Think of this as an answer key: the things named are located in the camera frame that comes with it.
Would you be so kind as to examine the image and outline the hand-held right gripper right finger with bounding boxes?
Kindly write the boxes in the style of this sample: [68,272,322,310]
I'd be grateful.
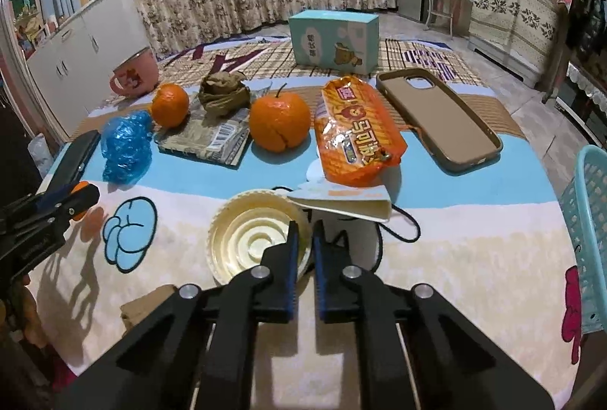
[310,219,555,410]

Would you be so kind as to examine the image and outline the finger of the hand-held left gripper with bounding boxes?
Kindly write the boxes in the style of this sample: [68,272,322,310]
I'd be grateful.
[0,223,68,271]
[0,182,101,233]

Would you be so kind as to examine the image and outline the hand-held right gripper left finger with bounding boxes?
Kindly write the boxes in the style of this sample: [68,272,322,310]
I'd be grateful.
[57,220,302,410]

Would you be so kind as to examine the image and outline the light blue paper card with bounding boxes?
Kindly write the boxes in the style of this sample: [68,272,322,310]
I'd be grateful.
[287,180,393,222]

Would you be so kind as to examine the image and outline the orange snack packet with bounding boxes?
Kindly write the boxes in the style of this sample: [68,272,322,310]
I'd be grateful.
[315,75,407,188]

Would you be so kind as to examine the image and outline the teal plastic basket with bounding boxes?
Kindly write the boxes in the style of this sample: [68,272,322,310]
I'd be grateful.
[558,145,607,336]

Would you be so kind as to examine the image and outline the person's left forearm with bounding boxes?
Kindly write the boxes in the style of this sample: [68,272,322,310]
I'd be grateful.
[0,275,55,410]

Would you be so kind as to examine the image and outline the cream plastic lid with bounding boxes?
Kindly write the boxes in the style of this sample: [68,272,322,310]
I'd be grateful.
[207,189,314,288]

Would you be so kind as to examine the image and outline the crumpled blue plastic bag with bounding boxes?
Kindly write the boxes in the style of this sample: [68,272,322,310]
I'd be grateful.
[101,110,155,186]

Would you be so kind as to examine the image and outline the brown cardboard piece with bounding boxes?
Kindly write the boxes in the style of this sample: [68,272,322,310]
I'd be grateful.
[120,284,182,336]

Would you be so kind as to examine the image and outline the large orange with stem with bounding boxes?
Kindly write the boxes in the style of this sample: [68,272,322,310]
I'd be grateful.
[249,83,311,154]

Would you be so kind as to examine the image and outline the printed cartoon blanket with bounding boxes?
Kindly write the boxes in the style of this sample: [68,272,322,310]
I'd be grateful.
[38,33,585,410]

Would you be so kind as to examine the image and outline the flattened printed packet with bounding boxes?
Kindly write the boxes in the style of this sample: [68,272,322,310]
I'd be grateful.
[156,94,252,168]

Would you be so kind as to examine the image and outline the pink mug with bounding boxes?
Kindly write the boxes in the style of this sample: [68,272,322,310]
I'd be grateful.
[109,49,160,98]

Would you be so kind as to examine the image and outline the white cabinet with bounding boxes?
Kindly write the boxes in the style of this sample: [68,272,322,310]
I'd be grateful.
[26,0,153,141]

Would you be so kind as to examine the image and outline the crumpled brown paper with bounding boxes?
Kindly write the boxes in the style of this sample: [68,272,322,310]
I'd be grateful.
[197,71,252,119]

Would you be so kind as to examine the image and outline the brown phone case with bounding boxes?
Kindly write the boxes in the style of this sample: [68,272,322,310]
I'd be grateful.
[376,69,504,175]

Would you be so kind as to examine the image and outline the light blue cardboard box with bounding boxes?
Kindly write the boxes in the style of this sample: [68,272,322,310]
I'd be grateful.
[288,9,381,76]

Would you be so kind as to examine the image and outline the cabinet with patterned cover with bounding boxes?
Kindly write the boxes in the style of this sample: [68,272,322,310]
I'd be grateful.
[469,0,561,89]

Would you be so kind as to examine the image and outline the low cabinet with lace cloth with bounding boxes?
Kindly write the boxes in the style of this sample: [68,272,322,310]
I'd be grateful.
[550,59,607,146]

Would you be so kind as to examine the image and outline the row of hanging clothes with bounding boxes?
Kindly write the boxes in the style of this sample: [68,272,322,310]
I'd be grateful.
[569,0,607,56]

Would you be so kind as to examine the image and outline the black cord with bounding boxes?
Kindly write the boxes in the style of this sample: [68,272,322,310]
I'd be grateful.
[272,186,423,278]

